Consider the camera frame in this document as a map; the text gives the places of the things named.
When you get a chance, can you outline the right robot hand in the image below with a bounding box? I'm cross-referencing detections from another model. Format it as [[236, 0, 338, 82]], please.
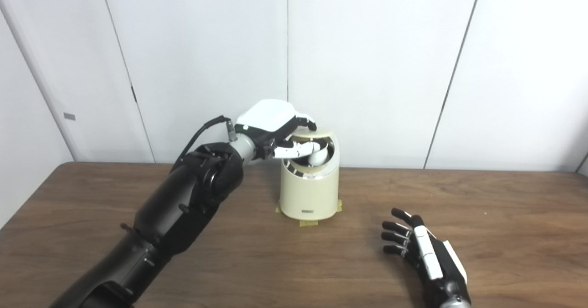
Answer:
[[381, 208, 471, 306]]

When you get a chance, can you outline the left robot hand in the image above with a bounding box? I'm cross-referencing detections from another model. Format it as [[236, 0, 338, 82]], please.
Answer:
[[234, 99, 329, 166]]

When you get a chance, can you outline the round cream bin lid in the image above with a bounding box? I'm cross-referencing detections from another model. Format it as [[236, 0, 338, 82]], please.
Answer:
[[292, 128, 334, 144]]

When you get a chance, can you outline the cream-colored bin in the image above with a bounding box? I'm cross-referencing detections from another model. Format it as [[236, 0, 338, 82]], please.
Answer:
[[279, 127, 340, 221]]

